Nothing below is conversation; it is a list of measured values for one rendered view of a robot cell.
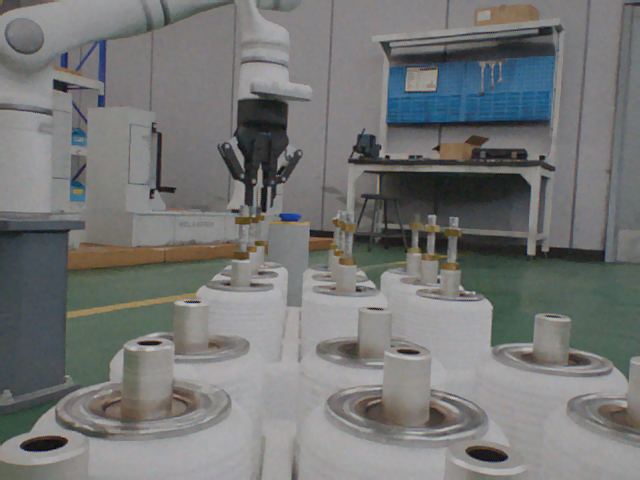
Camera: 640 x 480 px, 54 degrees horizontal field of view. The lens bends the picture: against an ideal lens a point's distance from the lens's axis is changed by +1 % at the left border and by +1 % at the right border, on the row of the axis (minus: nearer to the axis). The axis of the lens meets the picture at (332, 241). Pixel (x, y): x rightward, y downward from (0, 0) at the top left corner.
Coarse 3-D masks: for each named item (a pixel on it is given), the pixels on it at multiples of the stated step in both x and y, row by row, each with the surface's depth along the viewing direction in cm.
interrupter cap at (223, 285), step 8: (216, 280) 71; (224, 280) 72; (256, 280) 73; (216, 288) 67; (224, 288) 66; (232, 288) 66; (240, 288) 66; (248, 288) 66; (256, 288) 67; (264, 288) 67; (272, 288) 69
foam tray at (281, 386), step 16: (288, 320) 89; (288, 336) 79; (288, 352) 70; (272, 368) 63; (288, 368) 63; (272, 384) 63; (288, 384) 63; (448, 384) 64; (464, 384) 64; (272, 400) 63; (288, 400) 63; (272, 416) 63; (288, 416) 63
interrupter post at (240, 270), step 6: (234, 264) 69; (240, 264) 69; (246, 264) 69; (234, 270) 69; (240, 270) 69; (246, 270) 69; (234, 276) 69; (240, 276) 69; (246, 276) 69; (234, 282) 69; (240, 282) 69; (246, 282) 69
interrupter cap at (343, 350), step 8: (352, 336) 44; (320, 344) 41; (328, 344) 42; (336, 344) 42; (344, 344) 42; (352, 344) 43; (392, 344) 43; (400, 344) 43; (408, 344) 43; (416, 344) 43; (320, 352) 39; (328, 352) 40; (336, 352) 40; (344, 352) 40; (352, 352) 41; (328, 360) 39; (336, 360) 38; (344, 360) 38; (352, 360) 38; (360, 360) 38; (368, 360) 38; (376, 360) 38; (368, 368) 37; (376, 368) 37
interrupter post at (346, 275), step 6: (342, 270) 69; (348, 270) 69; (354, 270) 70; (342, 276) 69; (348, 276) 69; (354, 276) 70; (342, 282) 69; (348, 282) 69; (354, 282) 70; (336, 288) 70; (342, 288) 69; (348, 288) 69; (354, 288) 70
